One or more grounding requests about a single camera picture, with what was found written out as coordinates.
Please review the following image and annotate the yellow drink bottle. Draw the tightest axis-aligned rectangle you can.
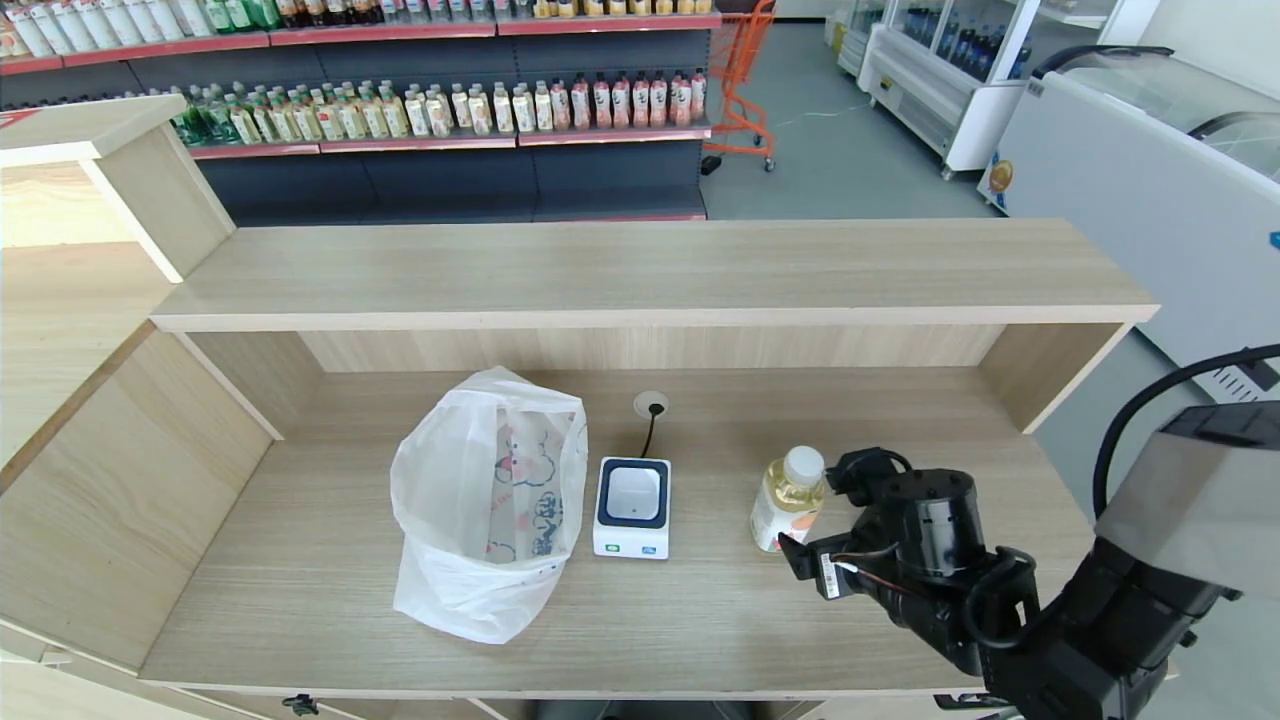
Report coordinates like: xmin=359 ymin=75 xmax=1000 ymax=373
xmin=749 ymin=445 xmax=829 ymax=554

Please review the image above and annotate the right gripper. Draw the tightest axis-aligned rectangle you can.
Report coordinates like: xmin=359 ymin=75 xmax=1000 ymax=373
xmin=825 ymin=446 xmax=914 ymax=508

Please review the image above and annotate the white glass display freezer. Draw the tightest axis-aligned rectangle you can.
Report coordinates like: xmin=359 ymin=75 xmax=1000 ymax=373
xmin=857 ymin=0 xmax=1123 ymax=182

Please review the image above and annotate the white barcode scanner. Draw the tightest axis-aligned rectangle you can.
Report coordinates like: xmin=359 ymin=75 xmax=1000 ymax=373
xmin=592 ymin=456 xmax=672 ymax=561

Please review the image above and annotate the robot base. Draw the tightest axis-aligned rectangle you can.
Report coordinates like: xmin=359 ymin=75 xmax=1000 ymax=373
xmin=532 ymin=699 xmax=763 ymax=720

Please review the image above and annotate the black shop shelf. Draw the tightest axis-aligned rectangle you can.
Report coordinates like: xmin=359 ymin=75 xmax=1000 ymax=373
xmin=0 ymin=0 xmax=724 ymax=227

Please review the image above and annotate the row of bottles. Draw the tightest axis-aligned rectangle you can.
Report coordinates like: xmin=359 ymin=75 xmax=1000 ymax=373
xmin=150 ymin=68 xmax=710 ymax=148
xmin=0 ymin=0 xmax=722 ymax=59

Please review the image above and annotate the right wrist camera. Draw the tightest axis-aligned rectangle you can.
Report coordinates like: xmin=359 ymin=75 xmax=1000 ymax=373
xmin=777 ymin=532 xmax=863 ymax=602

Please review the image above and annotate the white plastic bag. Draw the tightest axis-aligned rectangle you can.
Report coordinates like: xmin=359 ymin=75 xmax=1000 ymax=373
xmin=390 ymin=366 xmax=590 ymax=646

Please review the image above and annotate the orange shopping cart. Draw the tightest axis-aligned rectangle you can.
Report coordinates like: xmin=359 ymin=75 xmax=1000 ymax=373
xmin=702 ymin=0 xmax=780 ymax=174

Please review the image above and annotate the wooden counter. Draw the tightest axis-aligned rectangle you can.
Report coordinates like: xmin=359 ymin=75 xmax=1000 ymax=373
xmin=0 ymin=95 xmax=1161 ymax=720

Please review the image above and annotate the white chest freezer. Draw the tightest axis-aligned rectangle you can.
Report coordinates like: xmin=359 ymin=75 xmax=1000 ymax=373
xmin=977 ymin=45 xmax=1280 ymax=403

